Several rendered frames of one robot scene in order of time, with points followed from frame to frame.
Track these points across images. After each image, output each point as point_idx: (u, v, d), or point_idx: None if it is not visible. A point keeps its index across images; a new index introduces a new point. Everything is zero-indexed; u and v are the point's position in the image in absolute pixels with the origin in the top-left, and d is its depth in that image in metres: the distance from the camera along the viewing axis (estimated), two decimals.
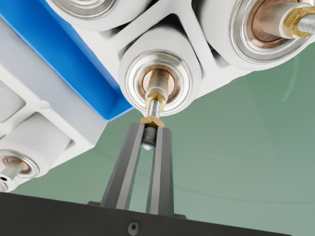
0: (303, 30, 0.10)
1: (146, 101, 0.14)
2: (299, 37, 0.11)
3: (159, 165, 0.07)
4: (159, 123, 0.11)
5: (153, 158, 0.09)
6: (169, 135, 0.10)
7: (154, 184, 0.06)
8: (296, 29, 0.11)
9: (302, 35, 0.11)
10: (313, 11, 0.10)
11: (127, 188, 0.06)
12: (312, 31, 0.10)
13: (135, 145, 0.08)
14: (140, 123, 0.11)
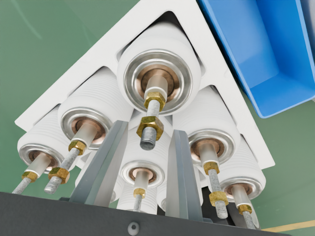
0: (74, 151, 0.19)
1: (146, 107, 0.14)
2: (73, 145, 0.19)
3: (181, 168, 0.07)
4: (148, 120, 0.11)
5: (173, 161, 0.09)
6: (186, 137, 0.10)
7: (180, 188, 0.06)
8: (78, 148, 0.19)
9: (71, 143, 0.19)
10: None
11: (99, 184, 0.06)
12: (71, 158, 0.18)
13: (115, 142, 0.08)
14: (136, 131, 0.11)
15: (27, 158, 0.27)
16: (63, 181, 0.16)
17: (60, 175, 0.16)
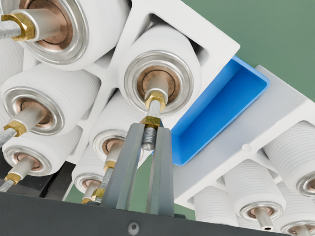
0: (15, 29, 0.11)
1: (163, 104, 0.14)
2: (21, 22, 0.11)
3: (159, 165, 0.07)
4: None
5: (153, 158, 0.09)
6: (169, 135, 0.10)
7: (154, 184, 0.06)
8: (22, 32, 0.12)
9: (20, 16, 0.11)
10: None
11: (127, 188, 0.06)
12: (5, 33, 0.11)
13: (135, 145, 0.08)
14: None
15: None
16: None
17: None
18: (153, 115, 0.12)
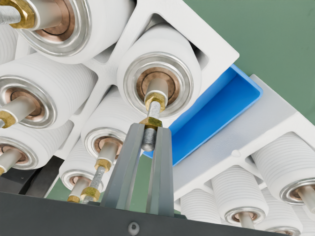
0: (15, 15, 0.11)
1: None
2: (22, 9, 0.11)
3: (159, 165, 0.07)
4: (143, 123, 0.11)
5: (153, 158, 0.09)
6: (169, 135, 0.10)
7: (154, 184, 0.06)
8: (22, 19, 0.11)
9: (21, 3, 0.11)
10: None
11: (127, 188, 0.06)
12: (3, 19, 0.10)
13: (135, 145, 0.08)
14: None
15: None
16: None
17: None
18: None
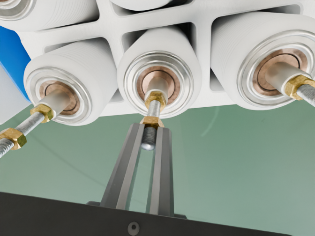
0: (159, 107, 0.14)
1: (43, 112, 0.16)
2: (164, 102, 0.14)
3: (159, 165, 0.07)
4: (18, 147, 0.14)
5: (153, 158, 0.09)
6: (169, 135, 0.10)
7: (154, 184, 0.06)
8: (161, 108, 0.14)
9: (162, 97, 0.14)
10: (147, 106, 0.14)
11: (127, 188, 0.06)
12: (159, 115, 0.13)
13: (135, 145, 0.08)
14: (17, 139, 0.13)
15: None
16: None
17: None
18: (18, 127, 0.14)
